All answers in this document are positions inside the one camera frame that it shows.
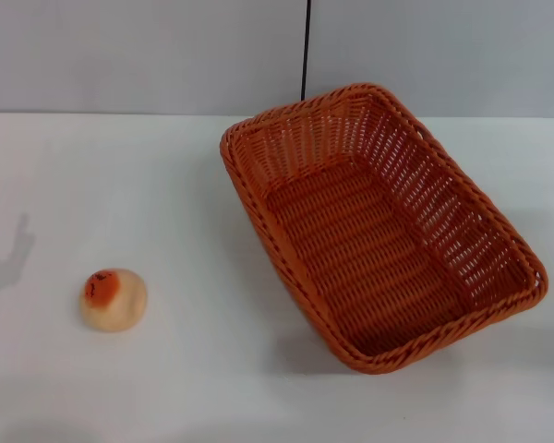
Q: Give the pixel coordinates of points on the black vertical wall strip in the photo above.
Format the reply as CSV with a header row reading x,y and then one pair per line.
x,y
305,46

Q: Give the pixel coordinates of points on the round bread bun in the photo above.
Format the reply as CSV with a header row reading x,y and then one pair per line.
x,y
115,304

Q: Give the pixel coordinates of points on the orange woven plastic basket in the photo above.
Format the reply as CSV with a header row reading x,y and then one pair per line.
x,y
351,249

